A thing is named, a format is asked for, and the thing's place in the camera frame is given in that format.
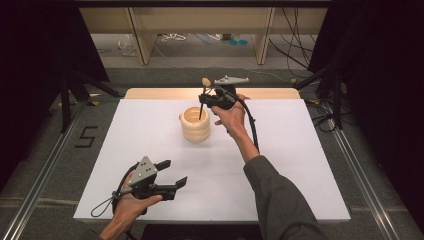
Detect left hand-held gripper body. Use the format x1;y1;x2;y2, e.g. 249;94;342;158
118;155;177;202

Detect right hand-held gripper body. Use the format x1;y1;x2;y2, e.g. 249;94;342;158
212;74;250;111

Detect wooden spoon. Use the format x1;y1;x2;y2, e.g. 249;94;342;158
198;77;212;121

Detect cream ribbed pen holder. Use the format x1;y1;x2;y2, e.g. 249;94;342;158
178;105;212;144

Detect person's right hand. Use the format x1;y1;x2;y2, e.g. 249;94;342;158
211;93;251;140

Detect person's left hand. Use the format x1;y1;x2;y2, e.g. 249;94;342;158
112;169;164;231

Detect wooden desk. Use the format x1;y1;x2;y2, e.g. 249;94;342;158
79;6;329;66

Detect clear plastic bag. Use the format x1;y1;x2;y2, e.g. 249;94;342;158
116;33;139;57

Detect black tripod stand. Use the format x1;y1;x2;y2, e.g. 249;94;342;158
292;62;345;132
59;64;122;135

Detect black curtain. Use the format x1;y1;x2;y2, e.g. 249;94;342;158
0;0;111;189
308;0;424;231

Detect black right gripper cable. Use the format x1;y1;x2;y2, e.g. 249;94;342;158
233;94;261;152

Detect white cable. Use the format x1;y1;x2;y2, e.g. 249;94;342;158
159;32;188;43

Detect hanging black cable bundle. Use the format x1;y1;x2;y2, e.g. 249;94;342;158
267;7;318;80

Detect aluminium floor rail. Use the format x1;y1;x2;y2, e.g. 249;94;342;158
0;99;89;240
327;127;403;240

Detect black floor cables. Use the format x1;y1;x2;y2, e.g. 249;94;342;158
305;99;338;133

